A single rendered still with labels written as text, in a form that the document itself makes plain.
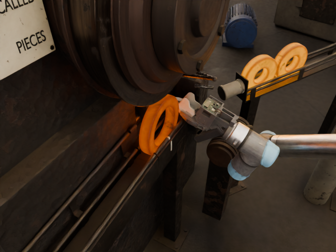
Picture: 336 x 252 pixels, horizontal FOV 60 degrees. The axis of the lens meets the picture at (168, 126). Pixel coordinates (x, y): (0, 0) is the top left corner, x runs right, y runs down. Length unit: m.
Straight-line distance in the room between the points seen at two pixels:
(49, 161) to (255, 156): 0.57
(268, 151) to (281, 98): 1.52
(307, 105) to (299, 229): 1.07
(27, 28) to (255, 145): 0.65
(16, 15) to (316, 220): 1.54
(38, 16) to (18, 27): 0.04
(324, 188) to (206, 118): 0.92
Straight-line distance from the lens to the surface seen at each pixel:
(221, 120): 0.89
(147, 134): 0.78
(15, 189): 0.62
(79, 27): 0.51
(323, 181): 1.62
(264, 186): 1.73
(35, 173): 0.63
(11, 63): 0.56
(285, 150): 1.01
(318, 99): 2.51
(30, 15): 0.56
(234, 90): 1.15
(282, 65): 1.27
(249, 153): 0.91
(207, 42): 0.70
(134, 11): 0.50
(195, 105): 0.94
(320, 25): 3.42
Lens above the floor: 1.32
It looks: 41 degrees down
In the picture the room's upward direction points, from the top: straight up
